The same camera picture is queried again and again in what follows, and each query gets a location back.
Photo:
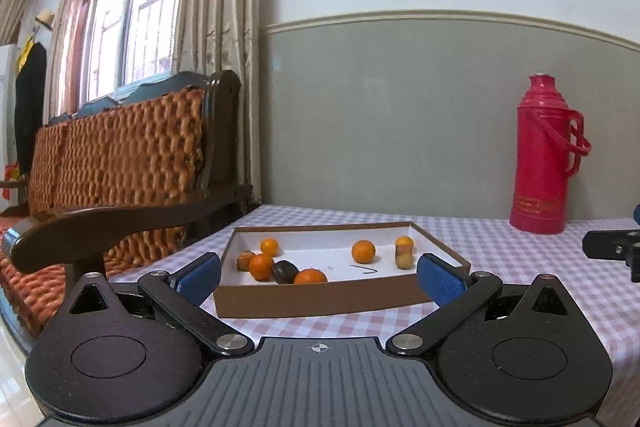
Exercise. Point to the dark brown fruit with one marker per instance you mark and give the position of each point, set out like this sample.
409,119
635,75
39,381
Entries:
285,272

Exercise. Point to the small mandarin orange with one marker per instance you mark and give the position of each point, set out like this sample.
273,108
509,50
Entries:
404,241

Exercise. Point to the red ornament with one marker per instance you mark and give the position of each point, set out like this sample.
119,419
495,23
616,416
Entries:
12,174

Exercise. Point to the olive brown fruit piece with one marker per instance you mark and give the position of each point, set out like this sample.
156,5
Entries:
244,262

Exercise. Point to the large mandarin orange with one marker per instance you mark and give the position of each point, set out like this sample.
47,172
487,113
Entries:
310,277

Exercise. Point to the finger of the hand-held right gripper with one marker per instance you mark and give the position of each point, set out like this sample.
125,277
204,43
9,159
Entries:
602,246
637,214

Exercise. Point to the window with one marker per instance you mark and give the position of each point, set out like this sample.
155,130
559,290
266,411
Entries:
150,7

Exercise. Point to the yellow garment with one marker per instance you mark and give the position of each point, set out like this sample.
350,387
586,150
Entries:
21,59

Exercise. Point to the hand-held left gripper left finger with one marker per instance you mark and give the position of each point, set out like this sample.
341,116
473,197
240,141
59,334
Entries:
200,279

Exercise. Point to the brown cardboard box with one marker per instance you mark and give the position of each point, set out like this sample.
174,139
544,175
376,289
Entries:
320,297

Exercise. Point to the beige patterned curtain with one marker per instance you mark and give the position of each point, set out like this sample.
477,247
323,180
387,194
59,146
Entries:
220,7

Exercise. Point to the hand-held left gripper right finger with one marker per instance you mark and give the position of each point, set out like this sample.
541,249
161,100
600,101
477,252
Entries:
439,281

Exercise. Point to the straw hat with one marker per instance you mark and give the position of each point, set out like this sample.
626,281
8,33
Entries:
44,19

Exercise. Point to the pink checkered tablecloth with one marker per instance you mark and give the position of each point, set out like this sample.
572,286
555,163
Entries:
500,247

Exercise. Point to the black coat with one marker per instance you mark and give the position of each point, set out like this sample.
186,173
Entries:
29,107

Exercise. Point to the white refrigerator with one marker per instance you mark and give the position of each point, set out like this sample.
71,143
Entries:
6,107

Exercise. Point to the wooden sofa with woven cushion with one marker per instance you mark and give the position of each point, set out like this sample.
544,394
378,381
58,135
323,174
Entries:
125,142

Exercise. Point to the yellow brown longan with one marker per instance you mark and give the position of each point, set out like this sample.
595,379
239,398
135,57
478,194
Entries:
404,262

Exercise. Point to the red thermos flask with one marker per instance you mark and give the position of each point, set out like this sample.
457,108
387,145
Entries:
542,167

